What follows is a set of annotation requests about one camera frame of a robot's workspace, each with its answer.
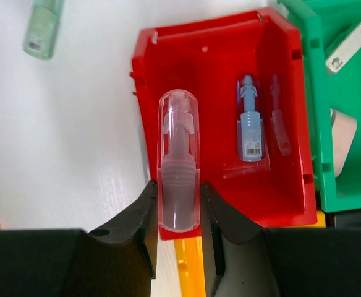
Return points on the green correction tape dispenser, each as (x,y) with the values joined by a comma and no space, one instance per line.
(40,37)

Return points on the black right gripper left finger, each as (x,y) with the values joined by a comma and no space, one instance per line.
(117,258)

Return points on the black plastic bin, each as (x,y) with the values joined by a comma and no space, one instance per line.
(349,219)

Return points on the beige white mini stapler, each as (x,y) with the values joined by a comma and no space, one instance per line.
(343,49)

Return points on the yellow plastic bin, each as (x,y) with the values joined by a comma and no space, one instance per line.
(189,253)

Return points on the green plastic bin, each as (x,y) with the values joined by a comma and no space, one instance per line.
(323,25)

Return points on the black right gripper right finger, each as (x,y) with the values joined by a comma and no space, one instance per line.
(242,258)

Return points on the red plastic bin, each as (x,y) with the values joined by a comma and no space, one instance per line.
(208,58)

